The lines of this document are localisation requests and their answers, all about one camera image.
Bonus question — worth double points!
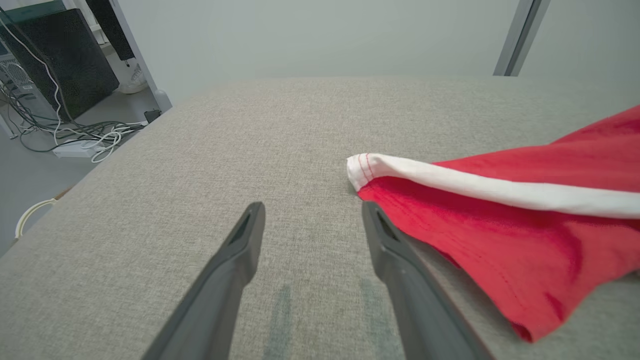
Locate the thin white cable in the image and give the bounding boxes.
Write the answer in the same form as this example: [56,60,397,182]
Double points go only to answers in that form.
[0,17,63,146]

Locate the white partition post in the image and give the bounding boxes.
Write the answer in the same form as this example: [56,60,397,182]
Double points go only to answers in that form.
[107,0,173,113]

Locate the grey metal partition post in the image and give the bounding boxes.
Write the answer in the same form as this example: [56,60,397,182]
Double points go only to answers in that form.
[493,0,552,77]

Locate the white looped cable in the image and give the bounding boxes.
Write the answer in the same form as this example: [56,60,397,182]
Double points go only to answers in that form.
[90,121,148,164]

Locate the black mesh computer tower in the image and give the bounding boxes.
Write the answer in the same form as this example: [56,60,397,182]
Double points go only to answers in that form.
[0,7,121,122]

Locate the white power strip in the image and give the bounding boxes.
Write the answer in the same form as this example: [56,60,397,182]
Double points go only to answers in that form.
[52,139,103,159]

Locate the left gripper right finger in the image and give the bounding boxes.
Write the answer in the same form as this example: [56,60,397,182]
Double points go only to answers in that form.
[360,200,494,360]

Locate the red Bulls basketball shorts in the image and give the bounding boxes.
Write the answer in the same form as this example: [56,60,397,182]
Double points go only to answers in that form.
[346,105,640,344]

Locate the silver perforated computer case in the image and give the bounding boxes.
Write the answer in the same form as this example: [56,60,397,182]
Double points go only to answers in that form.
[0,55,56,126]

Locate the grey cable bundle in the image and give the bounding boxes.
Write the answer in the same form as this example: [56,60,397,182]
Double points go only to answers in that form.
[0,82,151,153]

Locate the cream curved cable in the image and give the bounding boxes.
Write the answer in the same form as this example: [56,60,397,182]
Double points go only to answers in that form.
[14,198,60,241]

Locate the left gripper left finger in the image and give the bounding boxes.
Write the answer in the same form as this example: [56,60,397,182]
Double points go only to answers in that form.
[142,201,266,360]

